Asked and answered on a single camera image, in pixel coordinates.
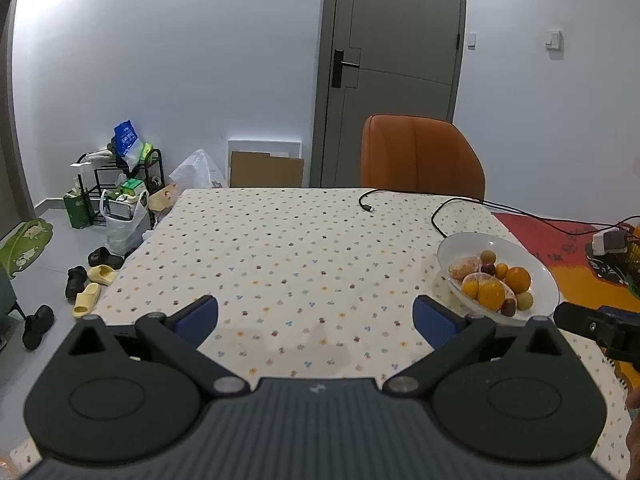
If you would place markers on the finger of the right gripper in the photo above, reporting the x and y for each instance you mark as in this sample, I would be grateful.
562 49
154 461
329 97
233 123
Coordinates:
629 317

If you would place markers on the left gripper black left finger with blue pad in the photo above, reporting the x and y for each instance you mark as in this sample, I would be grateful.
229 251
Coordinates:
114 394

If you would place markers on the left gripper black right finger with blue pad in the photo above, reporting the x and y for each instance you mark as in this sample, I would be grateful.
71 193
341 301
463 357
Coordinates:
513 394

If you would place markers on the large orange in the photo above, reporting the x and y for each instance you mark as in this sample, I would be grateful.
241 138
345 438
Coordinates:
491 295

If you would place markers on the peeled pomelo segment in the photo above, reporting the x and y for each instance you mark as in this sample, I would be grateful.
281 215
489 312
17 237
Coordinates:
485 277

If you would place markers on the small yellow kumquat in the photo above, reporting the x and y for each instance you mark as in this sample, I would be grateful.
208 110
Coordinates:
470 288

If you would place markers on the red plum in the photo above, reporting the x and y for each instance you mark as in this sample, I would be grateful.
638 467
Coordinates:
488 268

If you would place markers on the small peeled pomelo piece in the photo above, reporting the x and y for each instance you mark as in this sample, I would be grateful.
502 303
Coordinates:
461 268

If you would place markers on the yellow green fruit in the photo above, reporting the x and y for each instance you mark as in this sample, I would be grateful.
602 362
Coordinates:
488 256

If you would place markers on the person's right hand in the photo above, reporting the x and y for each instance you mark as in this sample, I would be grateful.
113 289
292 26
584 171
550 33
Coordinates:
633 437

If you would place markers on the red orange cartoon mat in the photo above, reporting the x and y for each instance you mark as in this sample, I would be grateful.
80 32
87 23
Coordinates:
565 256

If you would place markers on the white power adapter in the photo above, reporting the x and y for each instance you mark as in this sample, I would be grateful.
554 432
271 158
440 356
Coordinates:
610 241

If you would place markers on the white ceramic bowl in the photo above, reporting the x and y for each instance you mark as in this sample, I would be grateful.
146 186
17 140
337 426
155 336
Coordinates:
543 286

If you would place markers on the green grape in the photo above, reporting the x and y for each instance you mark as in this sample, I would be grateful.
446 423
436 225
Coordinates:
525 301

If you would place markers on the yellow slipper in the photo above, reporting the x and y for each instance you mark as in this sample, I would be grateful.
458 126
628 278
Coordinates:
86 300
102 274

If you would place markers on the black shoe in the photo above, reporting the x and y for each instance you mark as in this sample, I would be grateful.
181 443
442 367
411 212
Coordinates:
36 325

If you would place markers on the black slipper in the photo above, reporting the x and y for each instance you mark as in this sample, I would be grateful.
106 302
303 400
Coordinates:
76 282
103 257

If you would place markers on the kumquat in bowl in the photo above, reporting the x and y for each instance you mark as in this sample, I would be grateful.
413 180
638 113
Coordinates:
501 269

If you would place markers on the green leaf floor mat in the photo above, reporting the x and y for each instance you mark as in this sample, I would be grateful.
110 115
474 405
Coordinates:
25 245

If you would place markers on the white plastic shopping bag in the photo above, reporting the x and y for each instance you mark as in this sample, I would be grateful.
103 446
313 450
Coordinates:
124 236

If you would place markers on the brown paper bag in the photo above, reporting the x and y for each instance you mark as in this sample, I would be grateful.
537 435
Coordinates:
164 199

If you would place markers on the black metal shelf rack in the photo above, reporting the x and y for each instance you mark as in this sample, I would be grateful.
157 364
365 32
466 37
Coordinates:
107 174

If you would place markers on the clear plastic bag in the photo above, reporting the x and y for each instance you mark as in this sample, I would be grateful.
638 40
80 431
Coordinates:
198 170

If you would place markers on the blue white package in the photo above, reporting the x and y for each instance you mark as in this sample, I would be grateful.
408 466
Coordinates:
128 145

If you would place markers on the brown cardboard sheet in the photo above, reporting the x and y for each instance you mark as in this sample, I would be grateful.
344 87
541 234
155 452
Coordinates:
262 170

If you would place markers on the orange leather chair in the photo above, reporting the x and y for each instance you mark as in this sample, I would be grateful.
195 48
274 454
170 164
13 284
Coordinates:
406 153

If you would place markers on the grey door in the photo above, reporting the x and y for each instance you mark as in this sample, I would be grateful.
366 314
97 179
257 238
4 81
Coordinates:
409 52

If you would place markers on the white board against wall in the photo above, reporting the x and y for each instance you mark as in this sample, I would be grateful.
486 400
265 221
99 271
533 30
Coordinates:
278 148

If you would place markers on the white wall switch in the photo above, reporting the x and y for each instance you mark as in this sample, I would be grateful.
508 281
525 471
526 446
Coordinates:
553 41

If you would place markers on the small white wall plate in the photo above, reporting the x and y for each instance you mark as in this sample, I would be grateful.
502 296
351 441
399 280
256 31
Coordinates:
472 40

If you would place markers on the black door handle lock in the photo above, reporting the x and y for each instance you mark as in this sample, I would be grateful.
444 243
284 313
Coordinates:
338 65

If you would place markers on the grey doorway frame left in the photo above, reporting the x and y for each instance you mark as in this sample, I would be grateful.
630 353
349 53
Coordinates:
16 202

